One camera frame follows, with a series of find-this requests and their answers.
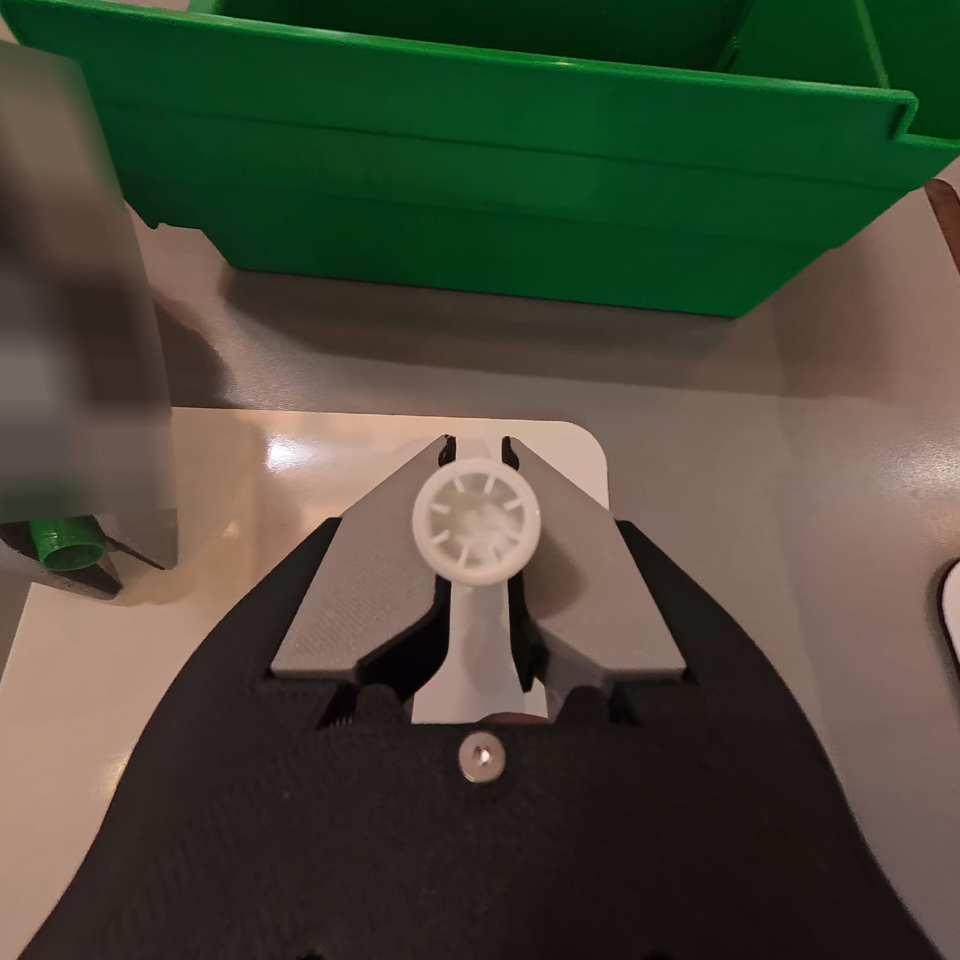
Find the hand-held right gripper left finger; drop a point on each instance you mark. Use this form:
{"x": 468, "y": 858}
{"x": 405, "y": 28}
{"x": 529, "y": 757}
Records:
{"x": 352, "y": 592}

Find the white whiteboard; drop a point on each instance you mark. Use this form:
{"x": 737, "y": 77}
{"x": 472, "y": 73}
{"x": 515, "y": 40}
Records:
{"x": 225, "y": 465}

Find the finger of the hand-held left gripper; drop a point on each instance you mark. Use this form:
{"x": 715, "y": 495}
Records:
{"x": 146, "y": 536}
{"x": 82, "y": 583}

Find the green plastic bin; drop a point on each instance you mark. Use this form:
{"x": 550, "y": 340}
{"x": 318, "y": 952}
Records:
{"x": 480, "y": 225}
{"x": 930, "y": 75}

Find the white dry-erase marker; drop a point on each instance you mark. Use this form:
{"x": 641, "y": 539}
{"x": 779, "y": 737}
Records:
{"x": 476, "y": 521}

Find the green marker cap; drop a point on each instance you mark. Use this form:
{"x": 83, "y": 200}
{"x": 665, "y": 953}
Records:
{"x": 64, "y": 547}

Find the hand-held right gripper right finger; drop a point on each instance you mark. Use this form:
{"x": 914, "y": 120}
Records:
{"x": 600, "y": 600}

